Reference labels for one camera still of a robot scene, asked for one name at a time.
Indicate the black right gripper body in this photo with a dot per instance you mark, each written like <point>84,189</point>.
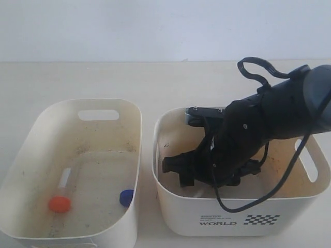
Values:
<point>222,158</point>

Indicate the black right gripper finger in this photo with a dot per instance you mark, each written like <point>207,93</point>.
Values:
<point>177,164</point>
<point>186,179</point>

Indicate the clear tube blue cap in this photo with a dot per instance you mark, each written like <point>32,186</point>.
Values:
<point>125,197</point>

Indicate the clear tube orange cap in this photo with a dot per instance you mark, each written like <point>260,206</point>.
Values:
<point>60,201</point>
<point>202,193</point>

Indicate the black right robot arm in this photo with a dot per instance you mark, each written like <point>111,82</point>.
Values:
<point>284,110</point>

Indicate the cream plastic bin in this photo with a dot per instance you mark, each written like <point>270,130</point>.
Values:
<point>100,141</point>
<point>204,217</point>

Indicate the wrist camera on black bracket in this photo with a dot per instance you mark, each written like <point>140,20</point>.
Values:
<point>203,116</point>

